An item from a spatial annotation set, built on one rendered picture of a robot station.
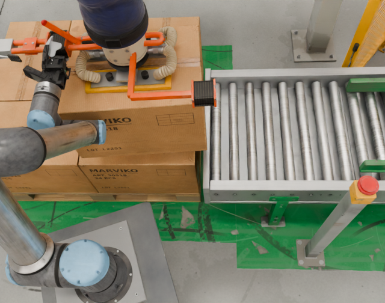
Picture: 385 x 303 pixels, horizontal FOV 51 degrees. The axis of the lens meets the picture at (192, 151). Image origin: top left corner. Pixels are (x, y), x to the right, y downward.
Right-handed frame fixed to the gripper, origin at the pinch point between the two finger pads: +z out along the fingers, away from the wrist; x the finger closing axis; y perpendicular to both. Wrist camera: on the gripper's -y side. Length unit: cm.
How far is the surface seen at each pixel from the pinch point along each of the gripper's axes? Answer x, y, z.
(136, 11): 19.4, 36.4, -4.3
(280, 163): -71, 93, -17
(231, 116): -65, 69, 7
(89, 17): 20.9, 21.8, -7.9
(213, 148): -65, 60, -12
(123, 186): -94, 8, -20
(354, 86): -59, 132, 21
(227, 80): -64, 67, 29
